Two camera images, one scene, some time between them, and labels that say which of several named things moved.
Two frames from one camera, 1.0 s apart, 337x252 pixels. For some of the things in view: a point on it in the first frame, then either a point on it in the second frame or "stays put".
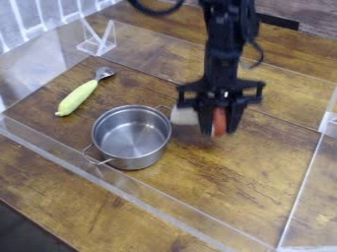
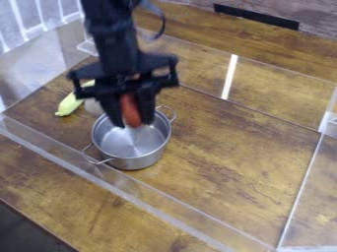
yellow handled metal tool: x=83 y=91 stays put
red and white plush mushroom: x=185 y=122 to x=130 y=112
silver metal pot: x=130 y=136 stays put
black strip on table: x=278 y=21 stays put
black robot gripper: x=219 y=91 to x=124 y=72
